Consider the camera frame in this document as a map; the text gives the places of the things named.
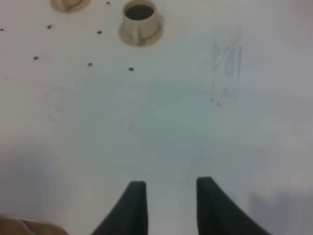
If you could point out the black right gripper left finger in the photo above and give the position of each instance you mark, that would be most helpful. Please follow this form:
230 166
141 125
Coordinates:
129 216

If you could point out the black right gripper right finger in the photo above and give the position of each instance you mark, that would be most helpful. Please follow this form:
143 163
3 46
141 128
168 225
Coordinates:
217 214

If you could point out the brown object at bottom edge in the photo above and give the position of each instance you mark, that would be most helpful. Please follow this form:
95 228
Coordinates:
10 226

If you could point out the beige saucer right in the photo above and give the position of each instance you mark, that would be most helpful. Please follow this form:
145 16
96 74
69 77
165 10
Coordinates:
144 42

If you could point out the beige teacup right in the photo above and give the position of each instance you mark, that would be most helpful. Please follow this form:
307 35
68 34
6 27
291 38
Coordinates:
140 20

